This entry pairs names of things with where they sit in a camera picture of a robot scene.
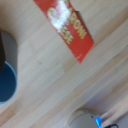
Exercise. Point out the red yellow cardboard box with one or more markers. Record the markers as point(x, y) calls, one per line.
point(68, 26)

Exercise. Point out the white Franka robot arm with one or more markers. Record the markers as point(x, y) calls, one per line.
point(83, 119)

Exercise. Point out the blue plastic cup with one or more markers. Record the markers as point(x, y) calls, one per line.
point(8, 83)

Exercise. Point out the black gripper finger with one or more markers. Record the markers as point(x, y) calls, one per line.
point(1, 50)

